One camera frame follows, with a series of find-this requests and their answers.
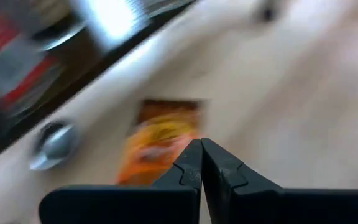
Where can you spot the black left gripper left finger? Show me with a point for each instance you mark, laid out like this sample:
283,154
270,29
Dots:
135,207

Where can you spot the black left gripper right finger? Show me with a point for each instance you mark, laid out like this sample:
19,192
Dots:
275,208

